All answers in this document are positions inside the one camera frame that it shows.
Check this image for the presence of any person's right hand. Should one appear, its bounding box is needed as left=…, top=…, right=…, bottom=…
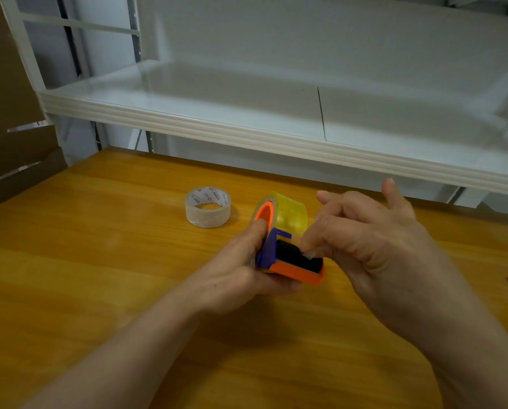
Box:
left=299, top=177, right=481, bottom=350

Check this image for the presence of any person's left hand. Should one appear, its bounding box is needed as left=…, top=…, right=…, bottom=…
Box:
left=190, top=218, right=302, bottom=316

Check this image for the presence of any orange and blue tape dispenser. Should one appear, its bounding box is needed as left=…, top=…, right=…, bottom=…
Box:
left=253, top=201, right=326, bottom=287

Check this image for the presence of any clear tape roll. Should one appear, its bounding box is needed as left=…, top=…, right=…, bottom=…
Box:
left=185, top=186, right=232, bottom=229

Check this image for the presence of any yellow tape roll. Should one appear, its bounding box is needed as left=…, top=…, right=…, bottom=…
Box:
left=250, top=191, right=309, bottom=244

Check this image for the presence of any person's left forearm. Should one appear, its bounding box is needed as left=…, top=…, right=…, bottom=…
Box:
left=22, top=293, right=203, bottom=409

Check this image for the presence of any white metal shelf rack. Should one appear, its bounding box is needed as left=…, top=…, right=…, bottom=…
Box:
left=0, top=0, right=508, bottom=208

